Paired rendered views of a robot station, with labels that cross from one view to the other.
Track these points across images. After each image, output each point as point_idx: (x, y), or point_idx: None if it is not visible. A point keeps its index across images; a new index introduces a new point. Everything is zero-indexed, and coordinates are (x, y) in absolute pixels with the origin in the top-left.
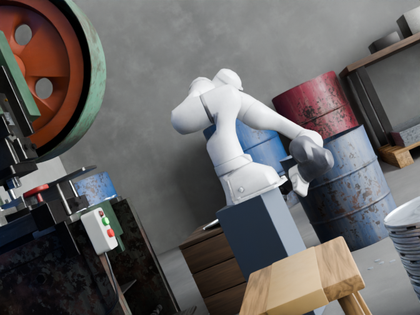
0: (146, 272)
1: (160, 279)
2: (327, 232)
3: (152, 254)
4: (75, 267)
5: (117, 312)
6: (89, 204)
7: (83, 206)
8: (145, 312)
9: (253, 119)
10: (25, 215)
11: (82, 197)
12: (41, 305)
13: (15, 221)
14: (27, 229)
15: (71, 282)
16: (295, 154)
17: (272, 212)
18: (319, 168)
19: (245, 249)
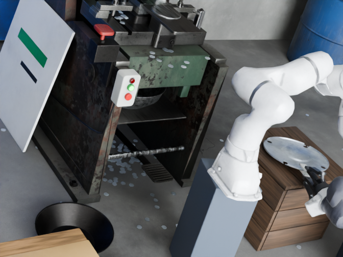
0: (193, 122)
1: (195, 135)
2: (341, 248)
3: (206, 117)
4: (103, 89)
5: (100, 137)
6: (202, 42)
7: (191, 42)
8: (175, 139)
9: (340, 127)
10: (111, 27)
11: (198, 34)
12: (82, 84)
13: (106, 24)
14: (107, 36)
15: (97, 93)
16: (329, 188)
17: (218, 204)
18: (329, 216)
19: (193, 198)
